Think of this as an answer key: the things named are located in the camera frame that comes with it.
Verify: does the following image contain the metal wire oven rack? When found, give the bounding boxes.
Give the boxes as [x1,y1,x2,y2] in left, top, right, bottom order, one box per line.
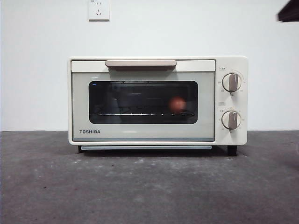
[97,112,196,117]

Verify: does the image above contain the glass oven door beige handle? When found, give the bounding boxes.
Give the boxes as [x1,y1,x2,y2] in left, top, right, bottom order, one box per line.
[71,59,215,142]

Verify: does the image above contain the white wall socket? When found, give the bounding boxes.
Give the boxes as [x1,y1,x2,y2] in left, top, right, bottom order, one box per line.
[88,0,110,22]

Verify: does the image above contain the metal oven crumb tray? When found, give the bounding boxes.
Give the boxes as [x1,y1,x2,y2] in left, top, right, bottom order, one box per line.
[80,145,213,151]

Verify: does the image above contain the beige oven knob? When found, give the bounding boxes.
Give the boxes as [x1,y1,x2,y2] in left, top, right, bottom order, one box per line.
[221,111,242,130]
[221,73,243,92]

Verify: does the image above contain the cream Toshiba toaster oven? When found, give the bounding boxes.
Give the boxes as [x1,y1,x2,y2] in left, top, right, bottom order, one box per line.
[67,56,249,156]

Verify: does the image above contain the brown egg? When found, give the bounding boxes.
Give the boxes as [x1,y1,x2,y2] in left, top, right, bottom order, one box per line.
[168,96,187,113]

